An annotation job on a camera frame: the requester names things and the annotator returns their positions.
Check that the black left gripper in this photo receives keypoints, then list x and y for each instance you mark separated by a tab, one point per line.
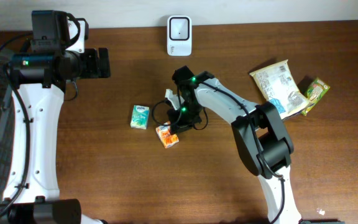
95	63

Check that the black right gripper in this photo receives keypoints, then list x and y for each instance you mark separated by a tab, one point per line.
177	118

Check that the orange tissue pack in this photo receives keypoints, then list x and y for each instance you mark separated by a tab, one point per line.
164	135

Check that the green Kleenex tissue pack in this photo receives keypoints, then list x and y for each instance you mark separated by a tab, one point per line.
140	117

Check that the yellow snack bag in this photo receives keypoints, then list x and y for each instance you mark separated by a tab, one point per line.
278	87

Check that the green snack bag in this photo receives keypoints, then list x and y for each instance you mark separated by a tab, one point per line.
314	93

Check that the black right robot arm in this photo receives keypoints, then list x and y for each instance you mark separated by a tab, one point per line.
262	140

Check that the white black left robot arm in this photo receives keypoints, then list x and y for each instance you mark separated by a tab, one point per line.
52	55

